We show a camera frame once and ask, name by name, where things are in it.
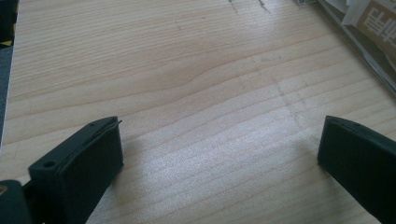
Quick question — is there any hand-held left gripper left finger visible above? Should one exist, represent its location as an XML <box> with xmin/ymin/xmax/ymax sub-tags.
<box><xmin>21</xmin><ymin>116</ymin><xmax>124</xmax><ymax>224</ymax></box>

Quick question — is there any brown printed paper packet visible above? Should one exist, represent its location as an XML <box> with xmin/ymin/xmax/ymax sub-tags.
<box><xmin>341</xmin><ymin>0</ymin><xmax>396</xmax><ymax>63</ymax></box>

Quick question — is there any black and yellow object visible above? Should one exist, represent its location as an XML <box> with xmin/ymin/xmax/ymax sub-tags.
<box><xmin>0</xmin><ymin>0</ymin><xmax>21</xmax><ymax>49</ymax></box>

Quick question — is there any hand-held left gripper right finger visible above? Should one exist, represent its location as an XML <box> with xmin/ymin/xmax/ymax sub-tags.
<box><xmin>317</xmin><ymin>115</ymin><xmax>396</xmax><ymax>224</ymax></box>

